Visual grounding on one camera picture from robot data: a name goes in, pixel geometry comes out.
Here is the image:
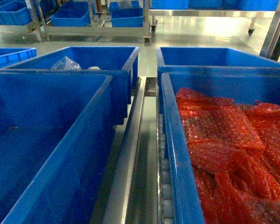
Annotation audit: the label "stainless steel flow rack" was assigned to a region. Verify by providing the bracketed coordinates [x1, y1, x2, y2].
[90, 77, 173, 224]

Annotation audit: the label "clear plastic bag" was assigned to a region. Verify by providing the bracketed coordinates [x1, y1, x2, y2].
[51, 56, 82, 70]

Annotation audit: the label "blue bin with red wrap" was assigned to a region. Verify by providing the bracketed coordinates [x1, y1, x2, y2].
[159, 72, 280, 224]

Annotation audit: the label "blue bin near left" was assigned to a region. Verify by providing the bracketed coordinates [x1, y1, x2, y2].
[0, 73, 114, 224]

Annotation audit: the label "blue bin rear right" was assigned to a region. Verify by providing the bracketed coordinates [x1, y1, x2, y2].
[157, 47, 280, 114]

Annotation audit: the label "blue bin rear left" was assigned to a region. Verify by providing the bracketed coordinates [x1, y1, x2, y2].
[0, 46, 140, 125]

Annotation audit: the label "red bubble wrap bags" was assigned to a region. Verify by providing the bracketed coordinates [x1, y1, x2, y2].
[175, 88, 280, 224]

